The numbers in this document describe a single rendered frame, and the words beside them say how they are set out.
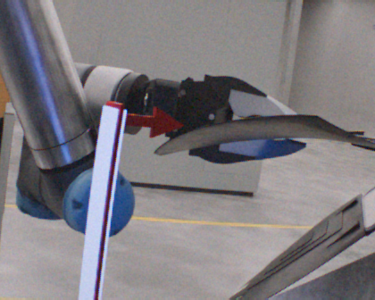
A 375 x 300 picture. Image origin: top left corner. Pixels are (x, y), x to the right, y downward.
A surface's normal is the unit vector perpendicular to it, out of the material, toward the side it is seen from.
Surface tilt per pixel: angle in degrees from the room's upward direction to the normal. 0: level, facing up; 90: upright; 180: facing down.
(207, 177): 90
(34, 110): 112
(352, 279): 55
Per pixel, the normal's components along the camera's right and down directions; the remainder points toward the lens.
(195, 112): -0.32, -0.04
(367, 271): -0.21, -0.51
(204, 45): 0.38, 0.18
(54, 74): 0.59, 0.15
